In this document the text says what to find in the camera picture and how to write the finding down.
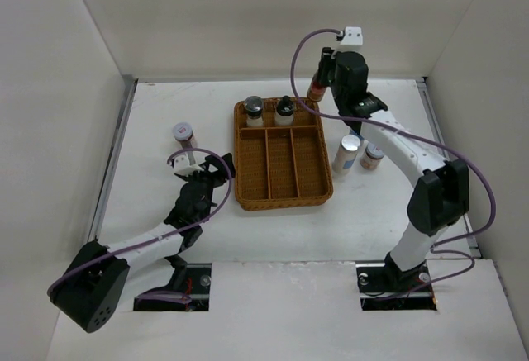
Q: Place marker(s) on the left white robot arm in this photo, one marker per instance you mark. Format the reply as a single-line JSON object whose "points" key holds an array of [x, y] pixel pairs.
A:
{"points": [[90, 289]]}

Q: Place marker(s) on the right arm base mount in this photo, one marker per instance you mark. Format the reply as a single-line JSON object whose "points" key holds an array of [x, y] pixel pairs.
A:
{"points": [[380, 293]]}

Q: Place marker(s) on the left metal frame rail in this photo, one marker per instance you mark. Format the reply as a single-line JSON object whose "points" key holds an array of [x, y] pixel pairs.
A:
{"points": [[94, 227]]}

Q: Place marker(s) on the brown wicker divided tray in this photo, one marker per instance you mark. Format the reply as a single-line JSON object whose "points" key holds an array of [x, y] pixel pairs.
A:
{"points": [[281, 166]]}

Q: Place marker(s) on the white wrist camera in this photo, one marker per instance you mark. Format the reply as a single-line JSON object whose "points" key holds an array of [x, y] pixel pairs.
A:
{"points": [[350, 39], [181, 166]]}

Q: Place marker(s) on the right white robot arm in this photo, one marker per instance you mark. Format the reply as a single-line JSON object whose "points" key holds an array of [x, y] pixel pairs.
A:
{"points": [[440, 195]]}

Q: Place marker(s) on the grey-lid dark spice jar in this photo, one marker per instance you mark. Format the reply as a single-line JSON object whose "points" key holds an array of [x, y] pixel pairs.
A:
{"points": [[183, 134]]}

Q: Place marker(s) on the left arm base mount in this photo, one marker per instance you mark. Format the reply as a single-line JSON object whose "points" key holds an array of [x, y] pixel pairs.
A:
{"points": [[187, 289]]}

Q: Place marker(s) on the red sauce bottle yellow cap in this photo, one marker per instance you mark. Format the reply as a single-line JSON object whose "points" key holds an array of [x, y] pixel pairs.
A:
{"points": [[316, 90]]}

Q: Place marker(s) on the black-knob salt shaker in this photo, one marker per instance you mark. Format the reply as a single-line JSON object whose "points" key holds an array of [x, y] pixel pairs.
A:
{"points": [[284, 112]]}

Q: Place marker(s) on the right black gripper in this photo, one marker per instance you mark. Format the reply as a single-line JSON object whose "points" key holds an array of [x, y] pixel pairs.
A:
{"points": [[330, 59]]}

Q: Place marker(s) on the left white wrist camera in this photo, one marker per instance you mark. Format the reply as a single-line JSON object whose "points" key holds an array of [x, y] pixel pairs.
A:
{"points": [[181, 166]]}

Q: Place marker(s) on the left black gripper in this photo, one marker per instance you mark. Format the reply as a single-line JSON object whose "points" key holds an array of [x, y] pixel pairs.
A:
{"points": [[221, 174]]}

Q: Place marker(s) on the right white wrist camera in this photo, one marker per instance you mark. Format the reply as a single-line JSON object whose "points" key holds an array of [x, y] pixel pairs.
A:
{"points": [[350, 39]]}

